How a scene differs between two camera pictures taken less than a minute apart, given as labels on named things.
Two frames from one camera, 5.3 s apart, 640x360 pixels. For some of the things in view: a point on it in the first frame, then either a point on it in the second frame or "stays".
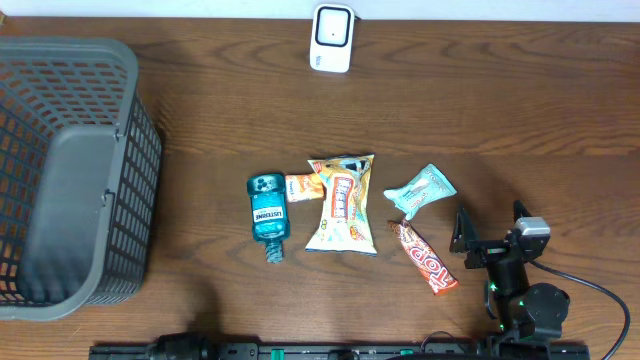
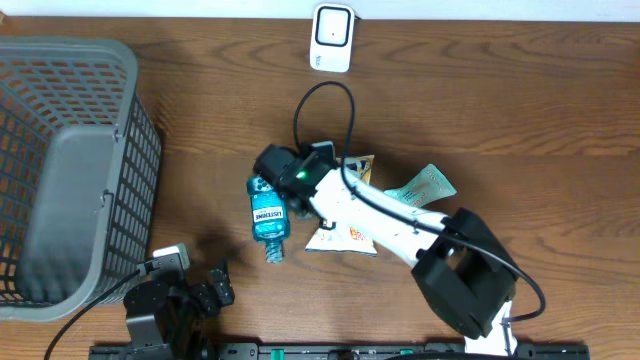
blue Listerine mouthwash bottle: [269, 209] stays
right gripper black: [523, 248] → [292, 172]
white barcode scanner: [332, 34] stays
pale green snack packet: [429, 186] stays
